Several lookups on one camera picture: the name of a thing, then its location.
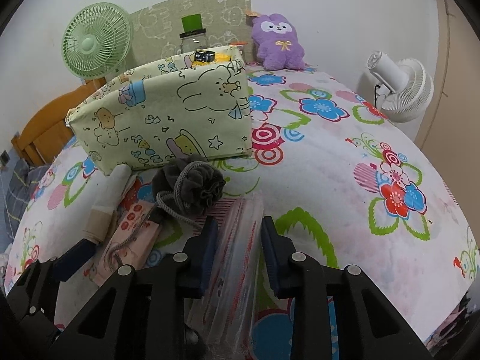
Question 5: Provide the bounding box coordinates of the pink tissue pack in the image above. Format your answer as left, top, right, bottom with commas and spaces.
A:
93, 200, 160, 286

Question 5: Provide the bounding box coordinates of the clear plastic bag pack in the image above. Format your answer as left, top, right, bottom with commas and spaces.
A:
187, 193, 264, 359

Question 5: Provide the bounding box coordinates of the yellow cartoon snack packet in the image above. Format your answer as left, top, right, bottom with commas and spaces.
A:
192, 49, 231, 67

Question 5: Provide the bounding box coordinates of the grey plaid pillow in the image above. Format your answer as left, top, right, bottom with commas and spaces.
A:
1, 158, 49, 253

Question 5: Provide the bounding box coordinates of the wooden headboard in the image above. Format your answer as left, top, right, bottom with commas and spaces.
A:
11, 78, 106, 167

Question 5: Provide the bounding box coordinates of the grey bath pouf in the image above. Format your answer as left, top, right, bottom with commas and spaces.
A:
151, 154, 225, 230

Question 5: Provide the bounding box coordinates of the yellow cartoon fabric storage box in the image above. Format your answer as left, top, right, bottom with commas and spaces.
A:
65, 46, 252, 175

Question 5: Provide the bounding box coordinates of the beige door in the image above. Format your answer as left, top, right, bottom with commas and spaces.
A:
414, 0, 480, 211

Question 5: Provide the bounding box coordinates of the green desk fan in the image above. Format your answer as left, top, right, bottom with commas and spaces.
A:
61, 2, 134, 80

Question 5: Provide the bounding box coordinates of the white standing fan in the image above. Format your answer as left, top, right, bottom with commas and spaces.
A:
366, 50, 434, 124

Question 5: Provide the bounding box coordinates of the green cartoon foam mat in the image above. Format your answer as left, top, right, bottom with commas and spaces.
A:
124, 0, 254, 68

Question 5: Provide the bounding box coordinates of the glass mason jar mug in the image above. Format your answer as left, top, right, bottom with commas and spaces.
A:
180, 28, 209, 53

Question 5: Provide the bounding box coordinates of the green plastic cup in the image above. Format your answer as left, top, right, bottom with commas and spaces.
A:
181, 14, 203, 33

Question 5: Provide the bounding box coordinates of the purple plush bunny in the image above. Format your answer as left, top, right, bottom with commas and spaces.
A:
251, 13, 306, 71

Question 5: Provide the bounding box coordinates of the cotton swab jar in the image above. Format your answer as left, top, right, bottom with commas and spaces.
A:
230, 41, 248, 62

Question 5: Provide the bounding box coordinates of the wall power socket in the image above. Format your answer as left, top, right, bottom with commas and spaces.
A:
0, 150, 10, 167

